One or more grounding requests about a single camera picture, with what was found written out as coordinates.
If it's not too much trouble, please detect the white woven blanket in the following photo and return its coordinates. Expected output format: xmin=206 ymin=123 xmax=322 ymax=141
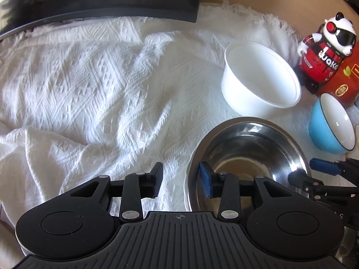
xmin=0 ymin=1 xmax=359 ymax=230

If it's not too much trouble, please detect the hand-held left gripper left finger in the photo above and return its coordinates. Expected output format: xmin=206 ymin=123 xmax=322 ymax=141
xmin=70 ymin=162 xmax=164 ymax=222

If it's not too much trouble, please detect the panda robot toy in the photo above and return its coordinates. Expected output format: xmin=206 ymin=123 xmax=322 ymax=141
xmin=297 ymin=12 xmax=357 ymax=94

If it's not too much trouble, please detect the stainless steel bowl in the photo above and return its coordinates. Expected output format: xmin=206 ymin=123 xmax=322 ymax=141
xmin=184 ymin=117 xmax=312 ymax=212

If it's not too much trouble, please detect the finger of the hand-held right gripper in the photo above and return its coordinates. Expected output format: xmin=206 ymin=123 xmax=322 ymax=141
xmin=287 ymin=170 xmax=326 ymax=194
xmin=309 ymin=158 xmax=359 ymax=176

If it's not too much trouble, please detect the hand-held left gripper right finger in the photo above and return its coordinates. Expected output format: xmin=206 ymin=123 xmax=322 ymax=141
xmin=199 ymin=162 xmax=292 ymax=222

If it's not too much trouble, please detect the white plastic bowl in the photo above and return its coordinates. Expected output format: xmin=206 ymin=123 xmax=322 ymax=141
xmin=221 ymin=41 xmax=302 ymax=118

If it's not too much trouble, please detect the red cardboard box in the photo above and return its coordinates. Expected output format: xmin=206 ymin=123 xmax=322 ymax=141
xmin=317 ymin=54 xmax=359 ymax=108

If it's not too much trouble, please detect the blue ceramic bowl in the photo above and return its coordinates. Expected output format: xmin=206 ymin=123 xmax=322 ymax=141
xmin=309 ymin=92 xmax=357 ymax=154

